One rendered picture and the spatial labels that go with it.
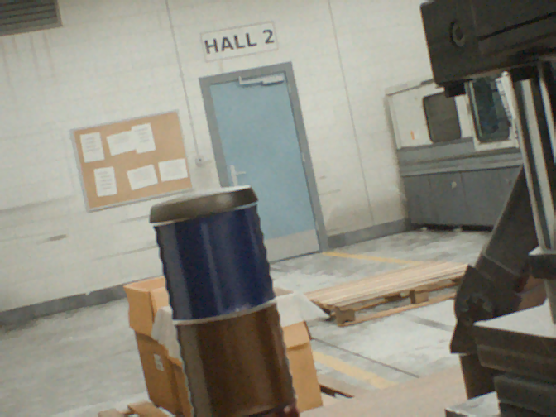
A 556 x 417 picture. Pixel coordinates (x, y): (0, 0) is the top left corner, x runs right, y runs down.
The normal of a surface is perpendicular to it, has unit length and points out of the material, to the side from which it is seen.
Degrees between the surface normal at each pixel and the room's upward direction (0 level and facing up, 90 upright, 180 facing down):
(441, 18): 90
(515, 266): 80
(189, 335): 76
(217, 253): 104
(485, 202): 90
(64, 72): 90
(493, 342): 90
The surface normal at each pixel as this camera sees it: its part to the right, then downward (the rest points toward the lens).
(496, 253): -0.61, -0.07
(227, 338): 0.07, 0.29
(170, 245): -0.61, 0.41
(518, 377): -0.20, -0.98
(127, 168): 0.28, 0.00
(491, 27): -0.92, 0.21
